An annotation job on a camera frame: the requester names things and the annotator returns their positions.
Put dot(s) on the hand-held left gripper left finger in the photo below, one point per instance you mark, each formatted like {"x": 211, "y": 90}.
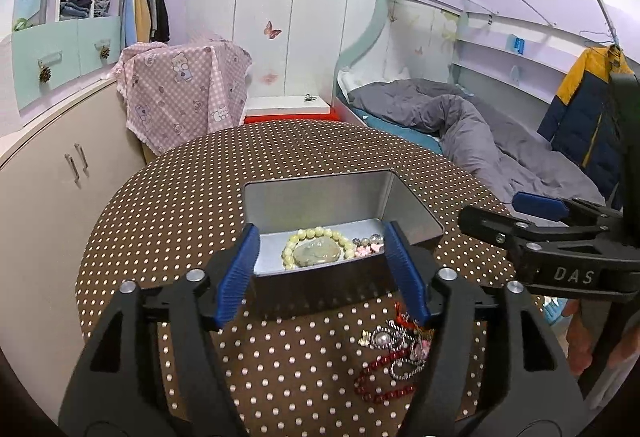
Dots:
{"x": 235, "y": 272}

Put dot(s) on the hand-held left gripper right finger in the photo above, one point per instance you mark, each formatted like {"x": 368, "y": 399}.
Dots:
{"x": 407, "y": 267}

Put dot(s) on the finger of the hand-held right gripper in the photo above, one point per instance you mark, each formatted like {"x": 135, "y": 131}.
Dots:
{"x": 490, "y": 222}
{"x": 537, "y": 204}

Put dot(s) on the pale green jade pendant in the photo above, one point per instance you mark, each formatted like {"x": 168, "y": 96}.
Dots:
{"x": 317, "y": 254}

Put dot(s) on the metal tin box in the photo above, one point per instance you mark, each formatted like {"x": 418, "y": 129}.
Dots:
{"x": 320, "y": 202}

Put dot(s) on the person's right hand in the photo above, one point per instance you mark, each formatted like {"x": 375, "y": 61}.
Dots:
{"x": 574, "y": 337}

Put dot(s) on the pearl pendant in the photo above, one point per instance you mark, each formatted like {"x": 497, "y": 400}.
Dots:
{"x": 384, "y": 339}

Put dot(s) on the grey duvet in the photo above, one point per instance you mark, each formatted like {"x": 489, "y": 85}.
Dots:
{"x": 480, "y": 137}

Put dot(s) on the brown polka dot tablecloth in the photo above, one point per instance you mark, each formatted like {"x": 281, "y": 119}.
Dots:
{"x": 190, "y": 197}

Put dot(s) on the yellow and navy jacket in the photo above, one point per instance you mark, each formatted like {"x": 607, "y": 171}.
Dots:
{"x": 580, "y": 117}

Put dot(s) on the teal bed sheet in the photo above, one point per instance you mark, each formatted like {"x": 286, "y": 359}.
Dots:
{"x": 405, "y": 134}

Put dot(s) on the pink bear-print cloth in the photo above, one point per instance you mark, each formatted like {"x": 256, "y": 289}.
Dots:
{"x": 185, "y": 87}

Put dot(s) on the white low cabinet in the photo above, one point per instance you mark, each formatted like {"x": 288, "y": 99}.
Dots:
{"x": 50, "y": 187}

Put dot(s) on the pink butterfly sticker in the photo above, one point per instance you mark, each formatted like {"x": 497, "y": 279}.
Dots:
{"x": 272, "y": 30}

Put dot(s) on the pine cone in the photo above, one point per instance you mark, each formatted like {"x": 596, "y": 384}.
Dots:
{"x": 104, "y": 52}
{"x": 45, "y": 74}

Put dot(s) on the teal drawer unit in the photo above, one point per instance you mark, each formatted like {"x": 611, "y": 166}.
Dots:
{"x": 70, "y": 52}

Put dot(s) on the black hanging garment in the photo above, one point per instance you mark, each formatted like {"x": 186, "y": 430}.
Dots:
{"x": 159, "y": 7}

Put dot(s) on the light blue hanging garment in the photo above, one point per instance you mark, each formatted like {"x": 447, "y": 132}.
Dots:
{"x": 129, "y": 12}

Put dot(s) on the folded jeans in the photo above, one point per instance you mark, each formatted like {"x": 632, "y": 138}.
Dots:
{"x": 80, "y": 7}

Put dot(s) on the light blue sign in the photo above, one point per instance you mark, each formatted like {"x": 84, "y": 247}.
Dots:
{"x": 30, "y": 2}

